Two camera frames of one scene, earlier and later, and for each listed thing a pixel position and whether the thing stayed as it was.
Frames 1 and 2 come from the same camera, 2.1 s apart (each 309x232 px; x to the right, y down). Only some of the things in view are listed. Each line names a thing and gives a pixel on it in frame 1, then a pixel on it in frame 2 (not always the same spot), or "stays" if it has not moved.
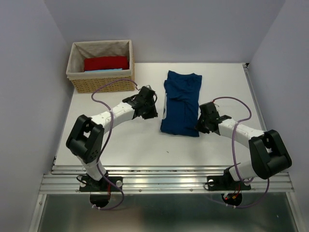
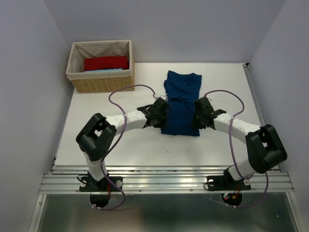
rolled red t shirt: x=105 y=63 stays
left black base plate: x=87 y=184 stays
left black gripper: x=153 y=113 → x=163 y=124
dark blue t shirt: x=181 y=110 stays
